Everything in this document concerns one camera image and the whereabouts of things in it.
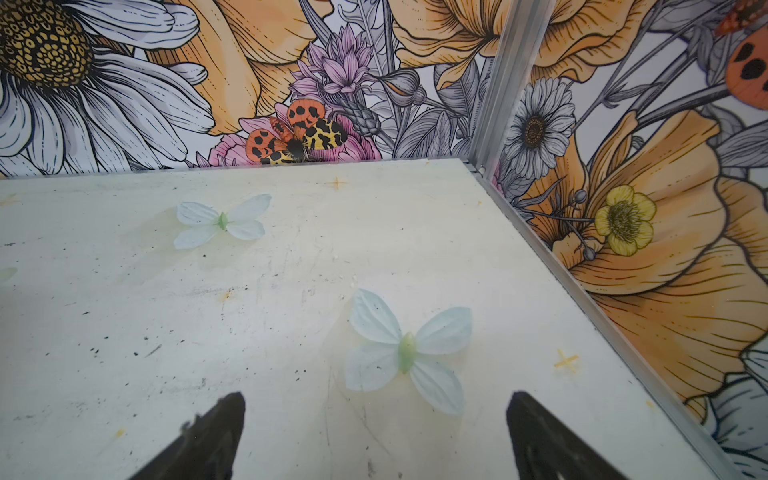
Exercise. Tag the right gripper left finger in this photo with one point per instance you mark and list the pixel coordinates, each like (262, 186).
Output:
(206, 447)

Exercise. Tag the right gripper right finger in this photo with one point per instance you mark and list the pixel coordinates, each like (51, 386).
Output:
(545, 448)

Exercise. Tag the right aluminium corner post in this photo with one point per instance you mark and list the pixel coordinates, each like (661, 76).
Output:
(526, 25)

